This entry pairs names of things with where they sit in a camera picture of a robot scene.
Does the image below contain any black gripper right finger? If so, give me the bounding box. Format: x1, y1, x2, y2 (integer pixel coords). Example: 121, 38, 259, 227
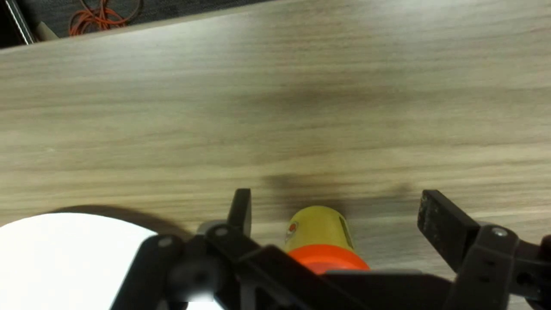
415, 188, 551, 310

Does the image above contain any yellow tub with orange lid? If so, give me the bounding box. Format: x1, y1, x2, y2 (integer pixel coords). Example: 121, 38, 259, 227
283, 205, 372, 275

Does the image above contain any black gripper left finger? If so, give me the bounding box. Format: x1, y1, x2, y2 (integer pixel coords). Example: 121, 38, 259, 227
112, 188, 264, 310

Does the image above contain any white paper plate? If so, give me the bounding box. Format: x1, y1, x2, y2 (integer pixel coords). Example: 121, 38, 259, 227
0, 212, 226, 310

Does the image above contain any grey metal bar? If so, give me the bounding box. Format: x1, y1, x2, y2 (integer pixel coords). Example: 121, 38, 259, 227
4, 0, 37, 46

